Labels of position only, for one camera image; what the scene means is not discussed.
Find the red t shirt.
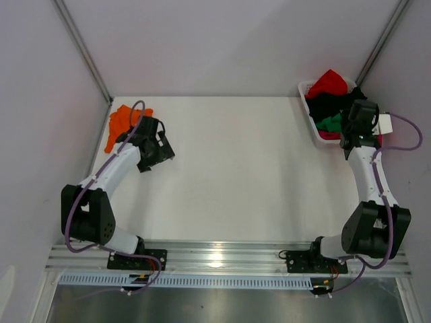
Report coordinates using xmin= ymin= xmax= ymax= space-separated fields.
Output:
xmin=305 ymin=69 xmax=348 ymax=99

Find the black t shirt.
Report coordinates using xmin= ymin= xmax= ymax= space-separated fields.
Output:
xmin=306 ymin=87 xmax=368 ymax=123

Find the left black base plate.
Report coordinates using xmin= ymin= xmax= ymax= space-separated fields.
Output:
xmin=107 ymin=249 xmax=168 ymax=271

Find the aluminium frame post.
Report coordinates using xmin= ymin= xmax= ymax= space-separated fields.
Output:
xmin=51 ymin=0 xmax=113 ymax=104
xmin=355 ymin=0 xmax=413 ymax=87

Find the right aluminium frame post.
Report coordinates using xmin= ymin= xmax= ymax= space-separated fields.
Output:
xmin=355 ymin=0 xmax=413 ymax=87

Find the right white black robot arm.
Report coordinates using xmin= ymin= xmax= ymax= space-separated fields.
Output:
xmin=307 ymin=100 xmax=411 ymax=272

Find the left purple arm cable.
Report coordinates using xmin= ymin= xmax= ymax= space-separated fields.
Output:
xmin=64 ymin=100 xmax=162 ymax=297

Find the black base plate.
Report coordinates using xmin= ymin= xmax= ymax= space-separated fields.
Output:
xmin=278 ymin=250 xmax=347 ymax=274
xmin=107 ymin=249 xmax=168 ymax=271

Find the white slotted cable duct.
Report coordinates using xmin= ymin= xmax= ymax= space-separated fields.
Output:
xmin=59 ymin=273 xmax=313 ymax=291

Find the green t shirt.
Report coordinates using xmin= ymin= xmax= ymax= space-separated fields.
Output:
xmin=316 ymin=113 xmax=341 ymax=133

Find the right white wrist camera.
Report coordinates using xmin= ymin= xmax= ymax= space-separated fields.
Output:
xmin=377 ymin=114 xmax=393 ymax=135

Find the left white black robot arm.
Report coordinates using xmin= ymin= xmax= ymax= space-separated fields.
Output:
xmin=61 ymin=116 xmax=175 ymax=269

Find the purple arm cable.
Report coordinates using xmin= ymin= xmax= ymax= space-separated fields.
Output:
xmin=312 ymin=112 xmax=424 ymax=299
xmin=64 ymin=100 xmax=162 ymax=297

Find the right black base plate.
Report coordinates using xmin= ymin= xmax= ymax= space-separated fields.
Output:
xmin=278 ymin=250 xmax=347 ymax=274

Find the white plastic basket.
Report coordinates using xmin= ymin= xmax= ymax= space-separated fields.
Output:
xmin=298 ymin=77 xmax=385 ymax=146

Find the aluminium mounting rail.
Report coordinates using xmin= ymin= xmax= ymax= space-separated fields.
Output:
xmin=44 ymin=240 xmax=412 ymax=277

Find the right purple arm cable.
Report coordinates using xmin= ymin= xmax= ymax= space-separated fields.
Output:
xmin=312 ymin=112 xmax=424 ymax=299

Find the left aluminium frame post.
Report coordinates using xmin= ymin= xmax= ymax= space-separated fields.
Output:
xmin=51 ymin=0 xmax=113 ymax=104

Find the orange folded t shirt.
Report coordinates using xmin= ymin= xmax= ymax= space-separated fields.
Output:
xmin=104 ymin=105 xmax=141 ymax=153

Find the magenta t shirt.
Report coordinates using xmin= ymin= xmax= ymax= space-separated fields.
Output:
xmin=317 ymin=130 xmax=383 ymax=145

